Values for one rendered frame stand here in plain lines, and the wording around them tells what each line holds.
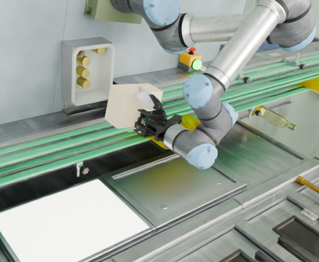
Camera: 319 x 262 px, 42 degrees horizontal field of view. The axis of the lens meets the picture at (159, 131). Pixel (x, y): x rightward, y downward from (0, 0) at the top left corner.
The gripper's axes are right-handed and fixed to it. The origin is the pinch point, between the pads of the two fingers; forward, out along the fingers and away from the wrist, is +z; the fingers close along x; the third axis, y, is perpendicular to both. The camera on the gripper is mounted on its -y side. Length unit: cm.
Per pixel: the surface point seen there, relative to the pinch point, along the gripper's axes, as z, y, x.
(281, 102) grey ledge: 23, -131, 16
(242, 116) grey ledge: 23, -97, 22
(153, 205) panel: -11.5, -7.1, 33.2
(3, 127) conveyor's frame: 32.3, 29.6, 19.6
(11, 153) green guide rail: 18.5, 32.3, 22.1
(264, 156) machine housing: -8, -77, 27
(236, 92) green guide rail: 16, -75, 4
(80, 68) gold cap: 31.5, 3.2, -2.2
